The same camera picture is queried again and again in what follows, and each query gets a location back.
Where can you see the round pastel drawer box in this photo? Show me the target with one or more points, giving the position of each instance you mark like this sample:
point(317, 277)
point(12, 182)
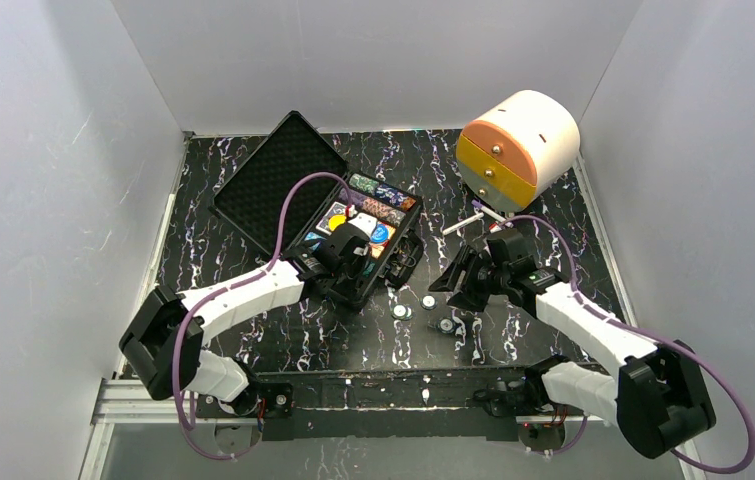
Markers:
point(512, 153)

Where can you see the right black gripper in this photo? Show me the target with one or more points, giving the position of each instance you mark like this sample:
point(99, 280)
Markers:
point(473, 281)

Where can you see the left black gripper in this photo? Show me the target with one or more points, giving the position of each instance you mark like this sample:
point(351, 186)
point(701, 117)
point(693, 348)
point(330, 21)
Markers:
point(384, 263)

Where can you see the red playing card deck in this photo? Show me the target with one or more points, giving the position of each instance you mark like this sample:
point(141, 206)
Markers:
point(377, 250)

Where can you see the loose chip near case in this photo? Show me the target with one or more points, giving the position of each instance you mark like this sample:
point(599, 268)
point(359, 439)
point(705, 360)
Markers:
point(402, 312)

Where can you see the blue dealer button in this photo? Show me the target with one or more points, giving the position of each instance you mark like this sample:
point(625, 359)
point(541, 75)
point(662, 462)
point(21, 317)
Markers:
point(381, 234)

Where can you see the poker chips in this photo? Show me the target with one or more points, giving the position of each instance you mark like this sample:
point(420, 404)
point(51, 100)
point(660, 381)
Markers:
point(446, 326)
point(428, 302)

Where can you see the yellow dealer button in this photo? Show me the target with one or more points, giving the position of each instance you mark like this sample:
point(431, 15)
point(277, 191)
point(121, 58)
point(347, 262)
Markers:
point(335, 221)

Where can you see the white purple marker pen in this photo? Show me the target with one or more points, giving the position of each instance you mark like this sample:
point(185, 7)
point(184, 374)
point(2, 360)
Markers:
point(500, 220)

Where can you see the black poker set case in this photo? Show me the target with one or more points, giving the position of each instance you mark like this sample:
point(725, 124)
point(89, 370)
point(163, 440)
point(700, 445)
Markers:
point(284, 188)

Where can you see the purple poker chip stack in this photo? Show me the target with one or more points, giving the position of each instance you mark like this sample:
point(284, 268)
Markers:
point(353, 197)

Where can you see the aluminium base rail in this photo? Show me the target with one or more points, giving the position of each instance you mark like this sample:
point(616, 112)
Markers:
point(120, 402)

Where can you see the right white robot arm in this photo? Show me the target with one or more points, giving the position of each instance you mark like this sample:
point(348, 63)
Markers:
point(655, 395)

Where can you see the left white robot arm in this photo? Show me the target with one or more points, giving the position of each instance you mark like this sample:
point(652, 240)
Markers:
point(166, 341)

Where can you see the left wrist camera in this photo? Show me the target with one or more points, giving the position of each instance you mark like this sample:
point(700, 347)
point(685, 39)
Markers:
point(364, 222)

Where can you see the blue playing card deck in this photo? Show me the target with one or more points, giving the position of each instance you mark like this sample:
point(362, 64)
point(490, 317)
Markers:
point(335, 209)

